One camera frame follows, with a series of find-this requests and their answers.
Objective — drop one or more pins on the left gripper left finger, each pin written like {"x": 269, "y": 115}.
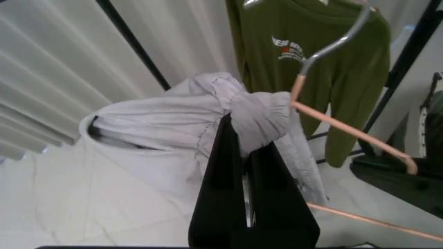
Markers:
{"x": 218, "y": 200}

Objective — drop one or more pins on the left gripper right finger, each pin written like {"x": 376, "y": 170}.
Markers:
{"x": 277, "y": 207}

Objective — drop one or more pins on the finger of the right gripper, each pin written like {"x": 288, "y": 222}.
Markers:
{"x": 415, "y": 190}
{"x": 387, "y": 163}

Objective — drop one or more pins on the pink clothes hanger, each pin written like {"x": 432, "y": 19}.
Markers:
{"x": 346, "y": 129}

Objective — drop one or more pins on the green t-shirt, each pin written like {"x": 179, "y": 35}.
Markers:
{"x": 346, "y": 86}

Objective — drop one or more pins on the black clothes rack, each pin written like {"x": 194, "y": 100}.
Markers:
{"x": 138, "y": 48}

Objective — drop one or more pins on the white curtain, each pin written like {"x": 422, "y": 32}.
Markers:
{"x": 52, "y": 69}

